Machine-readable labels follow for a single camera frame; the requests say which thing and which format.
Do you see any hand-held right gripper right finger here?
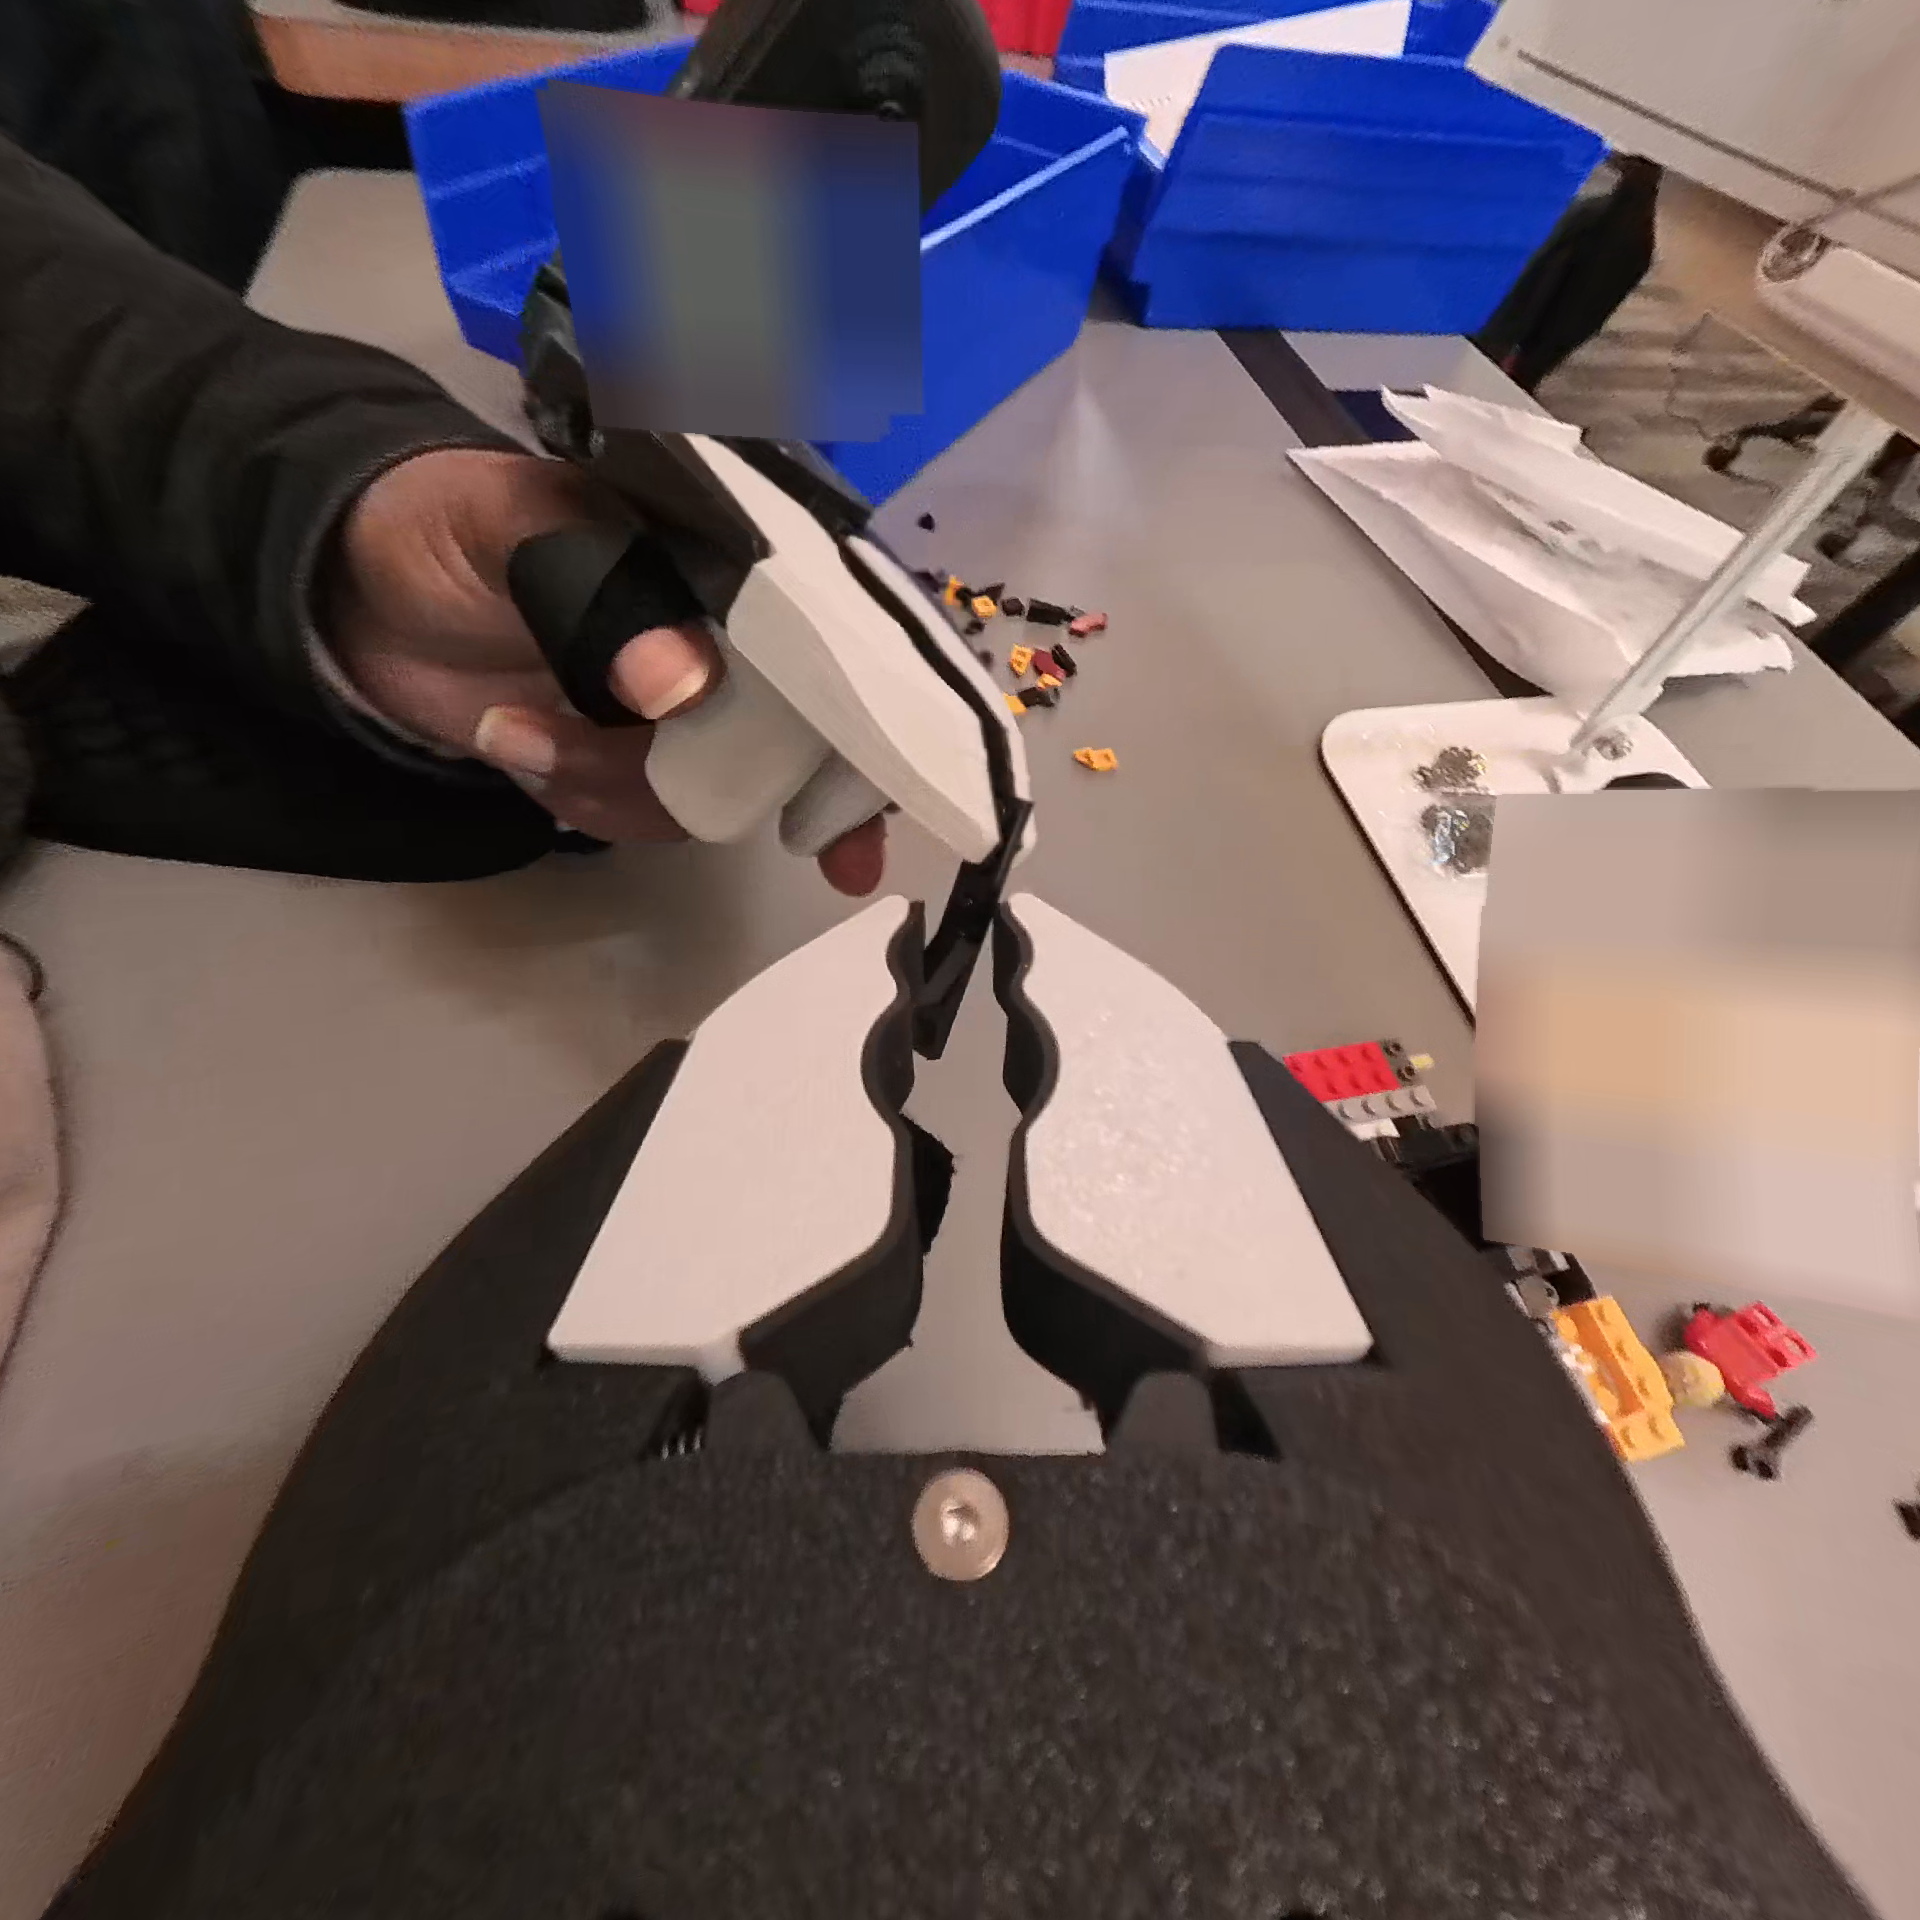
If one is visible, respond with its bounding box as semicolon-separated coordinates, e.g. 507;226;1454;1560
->
995;894;1373;1375

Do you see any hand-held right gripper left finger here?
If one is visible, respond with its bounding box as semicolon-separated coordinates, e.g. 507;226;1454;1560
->
543;894;954;1382

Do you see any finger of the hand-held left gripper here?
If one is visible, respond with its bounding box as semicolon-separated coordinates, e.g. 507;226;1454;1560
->
857;528;1039;846
684;434;1001;864

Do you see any long black brick plate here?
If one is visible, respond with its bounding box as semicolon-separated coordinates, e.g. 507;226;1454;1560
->
905;795;1039;1063

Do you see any person's left forearm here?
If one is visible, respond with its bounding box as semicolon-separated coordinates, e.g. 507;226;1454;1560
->
0;135;528;889

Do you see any grey desk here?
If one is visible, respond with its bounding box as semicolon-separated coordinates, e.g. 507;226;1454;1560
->
0;165;1920;1920

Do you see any person's left hand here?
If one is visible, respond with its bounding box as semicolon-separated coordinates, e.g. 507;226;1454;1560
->
305;451;898;902

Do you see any pile of small loose bricks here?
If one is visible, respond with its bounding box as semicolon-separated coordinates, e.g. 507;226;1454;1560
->
912;510;1111;721

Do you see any black toy car chassis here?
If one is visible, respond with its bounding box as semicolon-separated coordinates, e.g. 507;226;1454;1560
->
1281;1035;1692;1468

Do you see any white paper sheet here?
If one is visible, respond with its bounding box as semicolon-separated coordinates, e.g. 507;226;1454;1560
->
1106;0;1416;117

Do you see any white tray with parts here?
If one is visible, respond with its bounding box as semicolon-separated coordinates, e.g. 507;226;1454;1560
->
1319;0;1920;1022

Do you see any cluster of small silver parts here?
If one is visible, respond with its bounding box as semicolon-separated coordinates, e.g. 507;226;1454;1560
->
1413;747;1502;877

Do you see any crumpled white paper bag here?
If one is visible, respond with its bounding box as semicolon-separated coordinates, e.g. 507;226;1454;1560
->
1286;383;1820;726

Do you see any red toy minifigure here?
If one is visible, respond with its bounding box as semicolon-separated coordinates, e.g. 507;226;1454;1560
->
1656;1297;1820;1421

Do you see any beige sweatshirt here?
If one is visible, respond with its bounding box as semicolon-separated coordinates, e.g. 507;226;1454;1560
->
0;930;70;1369

